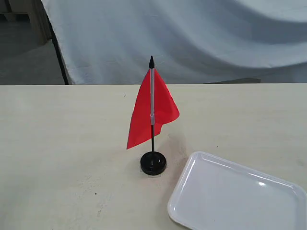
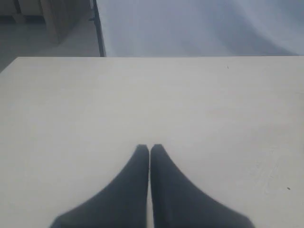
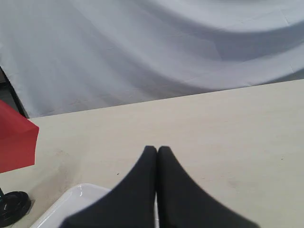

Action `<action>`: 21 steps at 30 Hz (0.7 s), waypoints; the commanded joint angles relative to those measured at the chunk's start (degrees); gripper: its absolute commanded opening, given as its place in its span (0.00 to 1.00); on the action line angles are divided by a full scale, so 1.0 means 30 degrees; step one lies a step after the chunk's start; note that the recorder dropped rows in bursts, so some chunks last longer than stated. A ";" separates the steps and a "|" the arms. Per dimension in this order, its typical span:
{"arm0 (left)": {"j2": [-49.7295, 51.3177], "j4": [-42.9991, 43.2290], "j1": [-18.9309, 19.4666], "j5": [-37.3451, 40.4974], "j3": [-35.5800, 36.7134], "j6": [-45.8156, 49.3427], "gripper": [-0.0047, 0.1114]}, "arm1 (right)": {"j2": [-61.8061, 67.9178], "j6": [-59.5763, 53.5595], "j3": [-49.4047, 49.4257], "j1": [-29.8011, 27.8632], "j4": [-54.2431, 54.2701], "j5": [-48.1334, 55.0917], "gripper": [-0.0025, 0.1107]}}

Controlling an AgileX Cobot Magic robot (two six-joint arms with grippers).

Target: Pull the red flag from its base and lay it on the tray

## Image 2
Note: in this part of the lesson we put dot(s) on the black backdrop stand pole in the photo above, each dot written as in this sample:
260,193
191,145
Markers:
98,27

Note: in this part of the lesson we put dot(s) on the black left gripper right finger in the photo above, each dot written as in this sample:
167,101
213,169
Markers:
178,203

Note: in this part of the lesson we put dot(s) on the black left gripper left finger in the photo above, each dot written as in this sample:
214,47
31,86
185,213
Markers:
121,204

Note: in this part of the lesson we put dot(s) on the white backdrop curtain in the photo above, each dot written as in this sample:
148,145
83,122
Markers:
196,28

